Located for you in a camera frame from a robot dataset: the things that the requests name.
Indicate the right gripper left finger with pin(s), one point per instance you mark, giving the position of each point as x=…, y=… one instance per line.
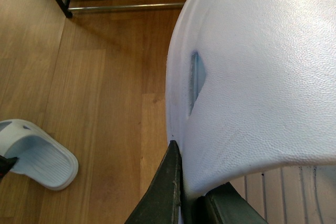
x=162, y=200

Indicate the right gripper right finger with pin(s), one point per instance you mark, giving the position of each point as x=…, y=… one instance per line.
x=225, y=205

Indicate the light blue slide sandal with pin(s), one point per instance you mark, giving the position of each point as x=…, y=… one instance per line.
x=38, y=155

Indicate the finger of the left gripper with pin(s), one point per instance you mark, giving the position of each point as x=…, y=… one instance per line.
x=6, y=164

